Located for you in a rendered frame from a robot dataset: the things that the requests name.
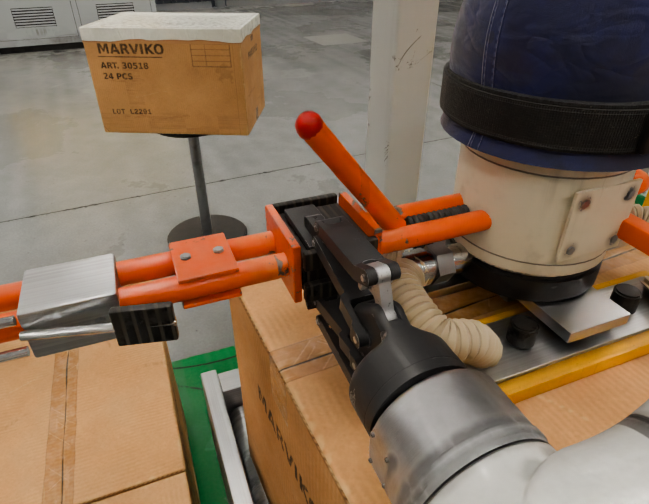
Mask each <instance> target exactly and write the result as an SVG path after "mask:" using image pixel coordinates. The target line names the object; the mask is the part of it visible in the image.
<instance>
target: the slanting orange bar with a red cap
mask: <svg viewBox="0 0 649 504"><path fill-rule="evenodd" d="M295 128H296V132H297V134H298V135H299V137H300V138H302V139H304V140H305V142H306V143H307V144H308V145H309V146H310V147H311V148H312V149H313V151H314V152H315V153H316V154H317V155H318V156H319V157H320V158H321V160H322V161H323V162H324V163H325V164H326V165H327V166H328V167H329V169H330V170H331V171H332V172H333V173H334V174H335V175H336V176H337V178H338V179H339V180H340V181H341V182H342V183H343V184H344V185H345V187H346V188H347V189H348V190H349V191H350V192H351V193H352V194H353V196H354V197H355V198H356V199H357V200H358V201H359V202H360V203H361V205H362V206H363V207H364V208H365V209H366V210H367V211H368V212H369V214H370V215H371V216H372V217H373V218H374V219H375V220H376V221H377V223H378V224H379V225H380V226H381V227H382V228H383V229H384V230H388V229H393V228H397V227H402V226H406V221H405V220H404V218H403V217H402V216H401V215H400V214H399V212H398V211H397V210H396V209H395V208H394V206H393V205H392V204H391V203H390V201H389V200H388V199H387V198H386V197H385V195H384V194H383V193H382V192H381V191H380V189H379V188H378V187H377V186H376V184H375V183H374V182H373V181H372V180H371V178H370V177H369V176H368V175H367V174H366V172H365V171H364V170H363V169H362V167H361V166H360V165H359V164H358V163H357V161H356V160H355V159H354V158H353V157H352V155H351V154H350V153H349V152H348V150H347V149H346V148H345V147H344V146H343V144H342V143H341V142H340V141H339V140H338V138H337V137H336V136H335V135H334V133H333V132H332V131H331V130H330V129H329V127H328V126H327V125H326V124H325V123H324V121H323V119H322V118H321V116H320V115H319V114H318V113H316V112H314V111H305V112H303V113H301V114H300V115H299V116H298V118H297V119H296V123H295Z"/></svg>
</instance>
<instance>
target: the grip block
mask: <svg viewBox="0 0 649 504"><path fill-rule="evenodd" d="M310 204H313V205H314V206H315V207H316V208H317V209H318V211H319V212H320V213H321V214H322V216H323V217H324V218H325V219H329V218H334V217H339V216H344V217H345V218H346V219H347V220H348V221H349V222H350V223H351V224H352V225H353V226H354V227H355V228H356V229H357V230H358V231H359V232H360V233H361V234H362V235H363V236H364V237H365V238H366V239H367V240H368V241H369V242H370V243H371V244H372V245H373V246H374V247H375V248H376V249H377V251H378V252H379V253H380V254H381V244H382V228H381V227H380V226H379V225H378V224H377V223H376V222H375V221H374V220H373V219H372V218H371V217H370V216H369V215H368V214H367V213H366V212H365V211H364V210H363V209H362V208H361V207H360V206H359V205H358V204H357V203H356V201H355V200H354V199H353V198H352V197H351V196H350V195H349V194H348V193H347V192H346V191H341V192H339V204H338V203H337V195H336V194H335V193H329V194H323V195H318V196H312V197H307V198H302V199H296V200H291V201H285V202H280V203H274V204H271V205H266V206H265V213H266V226H267V231H271V232H272V233H273V236H274V239H275V244H276V253H274V254H278V253H282V252H284V253H285V255H286V257H287V259H288V263H289V268H290V275H289V277H284V278H281V279H282V281H283V282H284V284H285V286H286V288H287V290H288V291H289V293H290V295H291V297H292V299H293V300H294V302H295V303H298V302H301V301H302V289H303V290H304V299H305V301H306V302H312V301H316V300H319V299H324V298H328V297H332V296H336V295H339V294H338V292H337V290H336V288H335V286H334V285H333V283H332V281H331V279H330V277H329V275H328V273H327V271H326V270H325V268H324V266H323V264H322V262H321V260H320V258H319V256H318V255H317V252H316V250H315V249H310V250H307V249H306V248H305V246H304V245H303V243H302V242H301V240H300V239H299V237H298V236H297V234H296V233H295V231H294V230H293V228H292V227H291V225H290V224H289V222H288V221H287V219H286V218H285V215H284V210H285V209H289V208H294V207H300V206H305V205H310Z"/></svg>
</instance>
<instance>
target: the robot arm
mask: <svg viewBox="0 0 649 504"><path fill-rule="evenodd" d="M284 215H285V218H286V219H287V221H288V222H289V224H290V225H291V227H292V228H293V230H294V231H295V233H296V234H297V236H298V237H299V239H300V240H301V242H302V243H303V245H304V246H305V248H306V249H307V250H310V249H315V250H316V252H317V255H318V256H319V258H320V260H321V262H322V264H323V266H324V268H325V270H326V271H327V273H328V275H329V277H330V279H331V281H332V283H333V285H334V286H335V288H336V290H337V292H338V294H339V295H336V296H332V297H328V298H324V299H319V300H316V301H312V302H306V301H305V302H306V306H307V309H308V310H309V309H314V308H317V310H318V311H319V312H320V314H319V315H317V316H316V324H317V325H318V327H319V328H320V330H321V332H322V334H323V336H324V338H325V340H326V341H327V343H328V345H329V347H330V349H331V351H332V352H333V354H334V356H335V358H336V360H337V362H338V364H339V365H340V367H341V369H342V371H343V373H344V375H345V377H346V378H347V380H348V382H349V384H350V386H349V397H350V401H351V404H352V406H353V408H354V409H355V411H356V413H357V415H358V417H359V418H360V420H361V422H362V424H363V426H364V428H365V429H366V431H367V433H368V435H369V437H370V443H369V457H370V458H369V459H368V461H369V463H371V465H372V467H373V469H374V470H375V472H376V474H377V476H378V478H379V480H380V482H381V485H382V488H383V489H384V490H385V492H386V494H387V495H388V497H389V499H390V501H391V503H392V504H649V399H648V400H647V401H646V402H645V403H643V404H642V405H641V406H640V407H639V408H637V409H636V410H635V411H634V412H632V413H631V414H630V415H629V416H627V417H626V418H624V419H623V420H621V421H620V422H618V423H617V424H615V425H614V426H612V427H611V428H609V429H607V430H605V431H603V432H601V433H599V434H597V435H595V436H593V437H591V438H588V439H586V440H583V441H581V442H578V443H576V444H573V445H570V446H567V447H565V448H562V449H560V450H559V451H556V450H555V449H554V448H553V447H552V446H551V445H550V444H549V443H548V440H547V438H546V436H545V435H544V434H543V433H542V432H541V431H540V430H539V429H538V428H537V427H536V426H534V425H533V424H532V423H531V422H530V421H529V420H528V419H527V418H526V417H525V415H524V414H523V413H522V412H521V411H520V410H519V409H518V408H517V406H516V405H515V404H514V403H513V402H512V401H511V400H510V399H509V397H508V396H507V395H506V394H505V393H504V392H503V391H502V389H501V388H500V387H499V386H498V385H497V384H496V383H495V382H494V380H493V379H492V378H491V377H490V376H488V375H487V374H485V373H483V372H482V371H478V370H475V369H471V368H467V367H466V366H465V365H464V363H463V362H462V361H461V360H460V359H459V358H458V356H457V355H456V354H455V353H454V352H453V351H452V349H451V348H450V347H449V346H448V345H447V344H446V342H445V341H444V340H443V339H442V338H441V337H439V336H438V335H436V334H434V333H431V332H428V331H424V330H421V329H419V328H416V327H414V326H412V325H411V324H410V322H409V320H408V318H407V316H406V314H405V312H404V309H403V308H402V306H401V305H400V304H399V303H398V302H397V301H394V300H393V296H392V288H391V283H392V282H393V280H396V279H399V278H400V277H401V269H400V266H399V264H398V263H397V262H396V261H393V260H390V259H387V258H384V257H383V256H382V255H381V254H380V253H379V252H378V251H377V249H376V248H375V247H374V246H373V245H372V244H371V243H370V242H369V241H368V240H367V239H366V238H365V237H364V236H363V235H362V234H361V233H360V232H359V231H358V230H357V229H356V228H355V227H354V226H353V225H352V224H351V223H350V222H349V221H348V220H347V219H346V218H345V217H344V216H339V217H334V218H329V219H325V218H324V217H323V216H322V214H321V213H320V212H319V211H318V209H317V208H316V207H315V206H314V205H313V204H310V205H305V206H300V207H294V208H289V209H285V210H284ZM329 326H331V328H330V327H329Z"/></svg>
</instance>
